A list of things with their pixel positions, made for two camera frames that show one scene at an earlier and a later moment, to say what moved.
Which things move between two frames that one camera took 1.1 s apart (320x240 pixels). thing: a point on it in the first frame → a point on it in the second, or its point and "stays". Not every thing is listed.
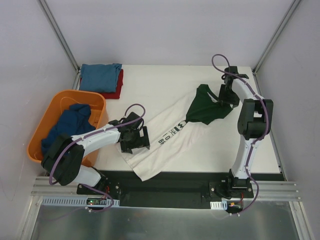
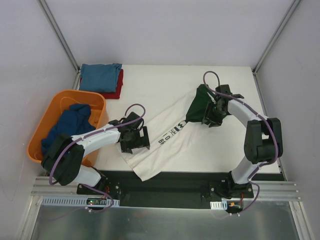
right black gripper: (227, 96) → (210, 115)
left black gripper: (136, 142) stays
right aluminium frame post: (293, 7) stays
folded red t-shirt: (116, 95) stays
